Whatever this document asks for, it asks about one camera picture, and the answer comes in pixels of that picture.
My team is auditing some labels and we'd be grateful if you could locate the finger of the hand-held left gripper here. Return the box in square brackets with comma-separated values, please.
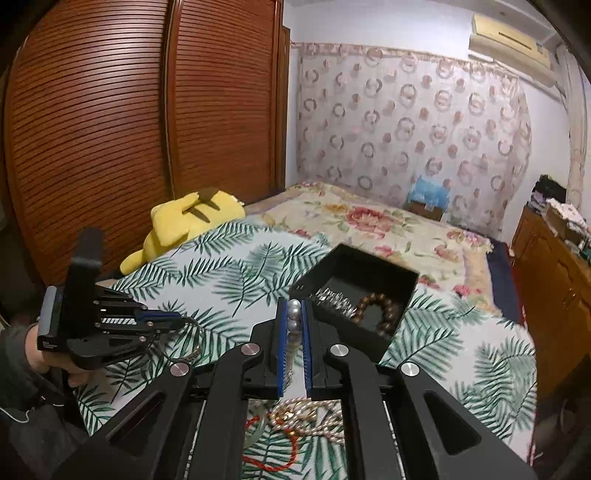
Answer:
[95, 295, 184, 322]
[99, 320, 186, 356]

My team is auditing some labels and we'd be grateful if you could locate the beige window curtain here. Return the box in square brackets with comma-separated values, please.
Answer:
[564, 44, 591, 200]

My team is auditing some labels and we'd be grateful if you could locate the yellow plush toy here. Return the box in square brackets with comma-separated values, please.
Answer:
[120, 187, 245, 275]

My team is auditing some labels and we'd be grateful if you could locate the floral blanket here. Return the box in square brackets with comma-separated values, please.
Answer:
[244, 181, 503, 315]

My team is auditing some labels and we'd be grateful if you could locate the person's left forearm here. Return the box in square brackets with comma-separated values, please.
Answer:
[0, 323, 90, 480]

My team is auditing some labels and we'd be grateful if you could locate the grey pearl necklace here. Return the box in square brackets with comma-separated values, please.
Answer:
[285, 298, 302, 388]

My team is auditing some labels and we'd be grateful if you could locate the gold chain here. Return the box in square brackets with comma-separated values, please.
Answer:
[276, 398, 317, 422]

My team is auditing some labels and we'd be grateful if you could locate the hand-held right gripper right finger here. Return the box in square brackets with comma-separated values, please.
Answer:
[300, 300, 539, 480]

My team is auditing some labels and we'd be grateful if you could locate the blue plastic bag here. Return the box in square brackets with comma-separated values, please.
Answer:
[407, 174, 452, 212]

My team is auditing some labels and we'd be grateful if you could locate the white pearl necklace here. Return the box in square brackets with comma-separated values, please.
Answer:
[270, 401, 346, 445]

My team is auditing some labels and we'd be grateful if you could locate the beige air conditioner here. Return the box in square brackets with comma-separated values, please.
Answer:
[468, 13, 558, 87]

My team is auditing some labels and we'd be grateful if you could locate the box with floral cloth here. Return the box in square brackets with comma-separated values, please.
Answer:
[544, 198, 585, 232]

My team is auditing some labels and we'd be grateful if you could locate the silver chain bracelet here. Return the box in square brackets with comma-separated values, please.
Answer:
[163, 318, 205, 366]

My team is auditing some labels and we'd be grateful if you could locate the small cardboard box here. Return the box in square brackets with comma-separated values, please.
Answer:
[409, 200, 445, 223]

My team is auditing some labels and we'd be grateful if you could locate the leaf print cloth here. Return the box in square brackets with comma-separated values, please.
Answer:
[75, 217, 539, 480]

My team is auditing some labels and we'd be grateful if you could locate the red cord bracelet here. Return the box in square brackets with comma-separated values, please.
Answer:
[244, 414, 298, 472]

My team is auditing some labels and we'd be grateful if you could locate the ring patterned sheer curtain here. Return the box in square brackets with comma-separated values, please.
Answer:
[295, 41, 533, 232]

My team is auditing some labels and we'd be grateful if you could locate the person's left hand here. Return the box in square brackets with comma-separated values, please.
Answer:
[25, 323, 92, 389]

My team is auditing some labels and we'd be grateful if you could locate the black jewelry box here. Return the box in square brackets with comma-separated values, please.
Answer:
[289, 244, 420, 365]

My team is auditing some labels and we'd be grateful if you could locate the brown wooden bead bracelet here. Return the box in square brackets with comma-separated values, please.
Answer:
[352, 294, 402, 339]

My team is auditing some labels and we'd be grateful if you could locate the silver beaded bracelet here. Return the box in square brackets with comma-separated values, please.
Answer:
[314, 288, 357, 320]

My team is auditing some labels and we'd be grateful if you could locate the dark blue blanket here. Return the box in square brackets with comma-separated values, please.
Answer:
[486, 237, 528, 325]

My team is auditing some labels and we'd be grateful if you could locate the pile of dark clothes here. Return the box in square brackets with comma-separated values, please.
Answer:
[530, 174, 570, 214]

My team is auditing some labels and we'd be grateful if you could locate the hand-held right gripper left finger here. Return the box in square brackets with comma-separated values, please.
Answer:
[53, 298, 289, 480]

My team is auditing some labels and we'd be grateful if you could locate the brown slatted wardrobe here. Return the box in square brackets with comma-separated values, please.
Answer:
[0, 0, 293, 289]

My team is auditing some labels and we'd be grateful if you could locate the wooden cabinet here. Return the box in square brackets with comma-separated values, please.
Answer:
[509, 205, 591, 400]

